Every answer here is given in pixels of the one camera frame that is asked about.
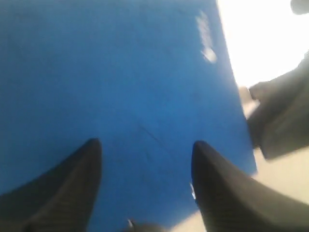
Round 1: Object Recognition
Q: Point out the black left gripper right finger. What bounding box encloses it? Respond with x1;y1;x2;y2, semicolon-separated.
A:
191;141;309;232

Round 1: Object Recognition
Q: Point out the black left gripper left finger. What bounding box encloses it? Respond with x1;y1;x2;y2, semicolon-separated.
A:
0;138;101;232

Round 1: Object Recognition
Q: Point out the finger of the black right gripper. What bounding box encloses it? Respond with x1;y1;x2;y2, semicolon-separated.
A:
247;53;309;160

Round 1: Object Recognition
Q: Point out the blue ring binder notebook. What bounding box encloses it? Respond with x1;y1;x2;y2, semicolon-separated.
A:
0;0;256;232

